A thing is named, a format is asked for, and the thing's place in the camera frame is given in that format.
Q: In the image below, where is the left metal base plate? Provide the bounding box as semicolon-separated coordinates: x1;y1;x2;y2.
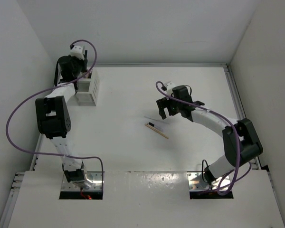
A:
60;171;103;192

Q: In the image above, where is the purple cable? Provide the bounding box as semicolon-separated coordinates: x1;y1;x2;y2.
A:
155;81;252;196
6;39;104;174

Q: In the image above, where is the white slotted organizer box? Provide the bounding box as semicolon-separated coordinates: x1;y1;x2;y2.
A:
75;69;100;106

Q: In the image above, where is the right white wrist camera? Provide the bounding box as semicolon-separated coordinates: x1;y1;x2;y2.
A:
164;81;176;93

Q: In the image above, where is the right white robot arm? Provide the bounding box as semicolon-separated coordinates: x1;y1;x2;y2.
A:
155;81;263;184

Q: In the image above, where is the metal base plate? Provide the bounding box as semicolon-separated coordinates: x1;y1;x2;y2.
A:
187;171;222;192
60;171;103;192

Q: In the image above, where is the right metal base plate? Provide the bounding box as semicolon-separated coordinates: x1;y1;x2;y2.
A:
187;171;222;192

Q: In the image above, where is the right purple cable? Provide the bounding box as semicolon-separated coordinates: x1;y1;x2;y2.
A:
155;81;252;196

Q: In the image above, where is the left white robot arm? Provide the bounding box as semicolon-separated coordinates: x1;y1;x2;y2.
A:
35;51;87;187

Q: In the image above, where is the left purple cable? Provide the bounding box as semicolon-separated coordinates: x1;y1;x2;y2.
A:
6;39;104;174

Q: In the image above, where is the black white eyeliner pen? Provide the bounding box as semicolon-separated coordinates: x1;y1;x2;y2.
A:
148;122;163;132

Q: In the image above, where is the thin clear silver stick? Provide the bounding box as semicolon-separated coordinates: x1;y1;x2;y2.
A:
143;116;170;124

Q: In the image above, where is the gold makeup pencil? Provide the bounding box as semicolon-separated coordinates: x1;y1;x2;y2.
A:
145;123;169;139

